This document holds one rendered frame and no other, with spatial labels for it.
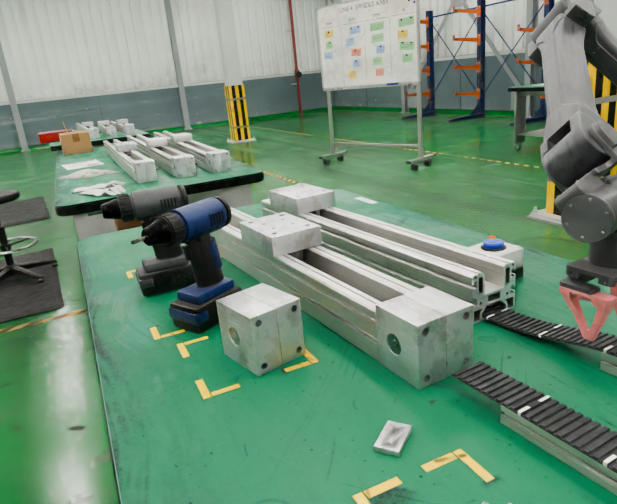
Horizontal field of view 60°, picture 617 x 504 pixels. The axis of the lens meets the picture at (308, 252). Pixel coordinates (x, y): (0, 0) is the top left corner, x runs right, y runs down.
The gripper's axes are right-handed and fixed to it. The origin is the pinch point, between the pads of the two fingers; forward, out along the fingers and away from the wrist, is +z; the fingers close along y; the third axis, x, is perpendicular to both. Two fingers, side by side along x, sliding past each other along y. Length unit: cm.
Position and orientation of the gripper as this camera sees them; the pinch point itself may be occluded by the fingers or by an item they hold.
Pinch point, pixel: (607, 324)
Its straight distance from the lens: 82.6
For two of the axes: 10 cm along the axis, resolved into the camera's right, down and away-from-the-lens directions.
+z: 1.0, 9.4, 3.2
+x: 5.0, 2.3, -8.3
